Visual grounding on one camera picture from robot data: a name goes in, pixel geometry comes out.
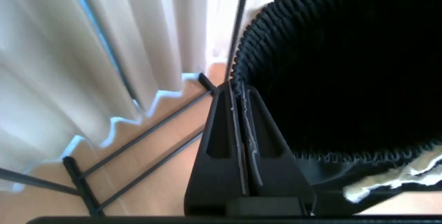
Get black shorts with white cord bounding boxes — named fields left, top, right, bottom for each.
left=230, top=0, right=442, bottom=215

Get black clothes rack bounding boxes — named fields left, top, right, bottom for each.
left=0, top=0, right=253, bottom=217

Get beige curtain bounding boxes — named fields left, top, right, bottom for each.
left=0, top=0, right=314, bottom=192

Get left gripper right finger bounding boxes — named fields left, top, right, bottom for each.
left=238, top=82, right=317, bottom=217

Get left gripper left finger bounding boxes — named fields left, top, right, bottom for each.
left=183, top=81, right=249, bottom=217

